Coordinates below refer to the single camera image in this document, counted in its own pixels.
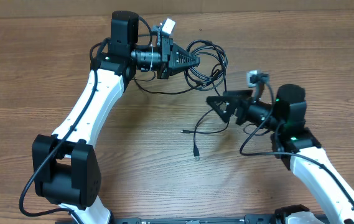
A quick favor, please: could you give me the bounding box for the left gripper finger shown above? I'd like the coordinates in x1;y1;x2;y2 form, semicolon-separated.
172;44;200;62
170;60;200;76

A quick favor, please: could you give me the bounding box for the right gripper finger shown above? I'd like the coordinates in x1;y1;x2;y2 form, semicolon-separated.
206;96;241;123
223;90;253;97

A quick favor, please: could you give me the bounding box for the black USB-C cable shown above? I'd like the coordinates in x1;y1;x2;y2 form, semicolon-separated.
133;70;230;135

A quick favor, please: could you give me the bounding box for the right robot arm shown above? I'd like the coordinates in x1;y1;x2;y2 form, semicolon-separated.
207;84;354;223

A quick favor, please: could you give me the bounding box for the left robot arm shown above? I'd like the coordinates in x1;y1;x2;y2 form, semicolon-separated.
28;11;200;223

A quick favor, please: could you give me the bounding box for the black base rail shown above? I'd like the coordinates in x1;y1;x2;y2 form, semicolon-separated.
55;213;330;224

